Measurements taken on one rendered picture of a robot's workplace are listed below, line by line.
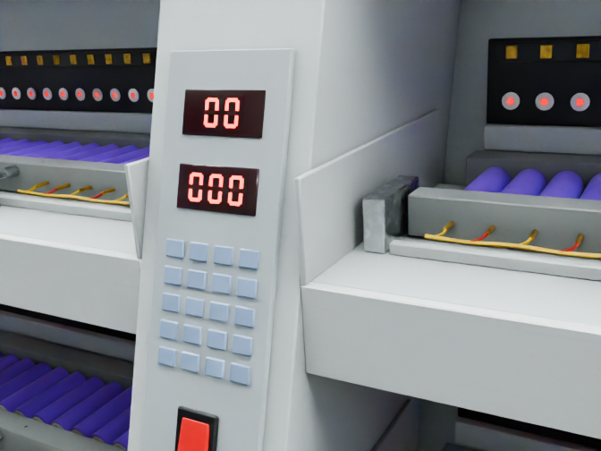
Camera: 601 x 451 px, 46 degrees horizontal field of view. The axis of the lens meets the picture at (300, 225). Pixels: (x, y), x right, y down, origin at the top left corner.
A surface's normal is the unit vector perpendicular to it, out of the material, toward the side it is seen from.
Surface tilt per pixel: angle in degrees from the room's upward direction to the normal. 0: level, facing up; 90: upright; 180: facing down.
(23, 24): 90
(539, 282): 17
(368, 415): 90
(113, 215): 107
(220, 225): 90
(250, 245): 90
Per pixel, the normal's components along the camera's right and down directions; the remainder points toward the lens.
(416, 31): 0.87, 0.10
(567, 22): -0.47, 0.00
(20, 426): -0.06, -0.95
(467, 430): -0.48, 0.29
